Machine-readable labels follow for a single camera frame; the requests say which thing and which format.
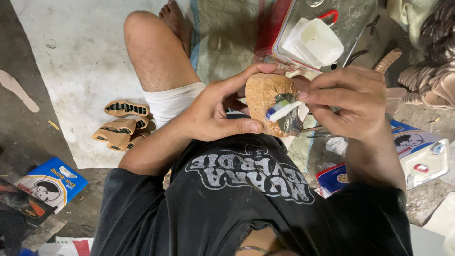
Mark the small yellow stick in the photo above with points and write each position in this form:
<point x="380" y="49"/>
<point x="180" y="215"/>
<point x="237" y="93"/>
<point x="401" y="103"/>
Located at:
<point x="53" y="124"/>

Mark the person's black printed t-shirt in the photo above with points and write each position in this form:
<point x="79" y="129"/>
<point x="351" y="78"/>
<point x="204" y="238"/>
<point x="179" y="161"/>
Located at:
<point x="227" y="199"/>

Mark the greenish woven sack mat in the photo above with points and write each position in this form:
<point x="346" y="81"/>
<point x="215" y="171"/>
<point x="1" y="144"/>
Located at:
<point x="227" y="35"/>

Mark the tan wedge heel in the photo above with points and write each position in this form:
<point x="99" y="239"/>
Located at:
<point x="139" y="139"/>
<point x="126" y="108"/>
<point x="113" y="140"/>
<point x="122" y="125"/>

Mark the person's left foot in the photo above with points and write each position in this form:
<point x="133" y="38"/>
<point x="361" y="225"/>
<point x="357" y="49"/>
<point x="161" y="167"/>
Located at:
<point x="176" y="21"/>

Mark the pale cloth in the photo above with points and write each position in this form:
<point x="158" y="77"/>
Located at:
<point x="405" y="14"/>

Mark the metal scissors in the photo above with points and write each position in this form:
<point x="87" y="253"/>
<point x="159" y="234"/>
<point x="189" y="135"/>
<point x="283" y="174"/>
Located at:
<point x="316" y="132"/>

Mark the white floor sheet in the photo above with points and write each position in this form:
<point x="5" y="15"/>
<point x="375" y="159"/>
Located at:
<point x="81" y="53"/>

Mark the white plastic container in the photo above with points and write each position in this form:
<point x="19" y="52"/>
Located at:
<point x="314" y="42"/>

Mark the black printed packet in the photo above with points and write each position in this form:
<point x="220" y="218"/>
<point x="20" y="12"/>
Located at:
<point x="21" y="204"/>

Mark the crumpled white paper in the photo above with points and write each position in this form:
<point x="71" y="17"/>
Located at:
<point x="336" y="145"/>

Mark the white and blue toothbrush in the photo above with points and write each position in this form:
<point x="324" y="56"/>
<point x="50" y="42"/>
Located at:
<point x="284" y="110"/>

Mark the person's left leg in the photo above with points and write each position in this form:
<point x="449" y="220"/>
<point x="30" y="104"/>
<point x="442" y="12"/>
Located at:
<point x="156" y="49"/>

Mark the pile of pink insoles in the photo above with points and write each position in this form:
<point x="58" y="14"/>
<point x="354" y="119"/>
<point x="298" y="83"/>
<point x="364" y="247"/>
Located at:
<point x="430" y="85"/>

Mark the beige insole cutout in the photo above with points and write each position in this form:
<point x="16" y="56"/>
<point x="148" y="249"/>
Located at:
<point x="19" y="92"/>

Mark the person's left hand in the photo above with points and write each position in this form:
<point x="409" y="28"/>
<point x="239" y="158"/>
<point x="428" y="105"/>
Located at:
<point x="208" y="113"/>

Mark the blue glue tin with cap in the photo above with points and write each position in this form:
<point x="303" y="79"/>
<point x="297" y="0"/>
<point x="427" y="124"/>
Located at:
<point x="421" y="153"/>

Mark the pink shoe insole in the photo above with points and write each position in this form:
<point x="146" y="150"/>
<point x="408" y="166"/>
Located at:
<point x="388" y="60"/>

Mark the heap of dark soles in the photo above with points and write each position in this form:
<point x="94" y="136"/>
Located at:
<point x="440" y="32"/>

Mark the person's right hand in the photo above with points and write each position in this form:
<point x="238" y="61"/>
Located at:
<point x="359" y="103"/>

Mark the person's white shorts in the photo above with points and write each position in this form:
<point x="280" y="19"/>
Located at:
<point x="170" y="103"/>

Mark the cork covered wedge heel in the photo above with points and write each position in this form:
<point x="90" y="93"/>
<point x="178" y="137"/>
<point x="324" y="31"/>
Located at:
<point x="261" y="94"/>

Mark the person's right fingers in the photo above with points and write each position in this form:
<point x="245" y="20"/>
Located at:
<point x="325" y="94"/>

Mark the flat blue tin sheet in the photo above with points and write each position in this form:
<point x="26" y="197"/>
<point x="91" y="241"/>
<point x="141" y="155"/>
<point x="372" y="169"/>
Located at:
<point x="332" y="179"/>

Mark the grey wooden board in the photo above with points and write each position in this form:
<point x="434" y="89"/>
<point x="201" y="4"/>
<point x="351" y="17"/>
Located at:
<point x="44" y="233"/>

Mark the white and red sack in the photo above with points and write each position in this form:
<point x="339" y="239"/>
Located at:
<point x="67" y="246"/>

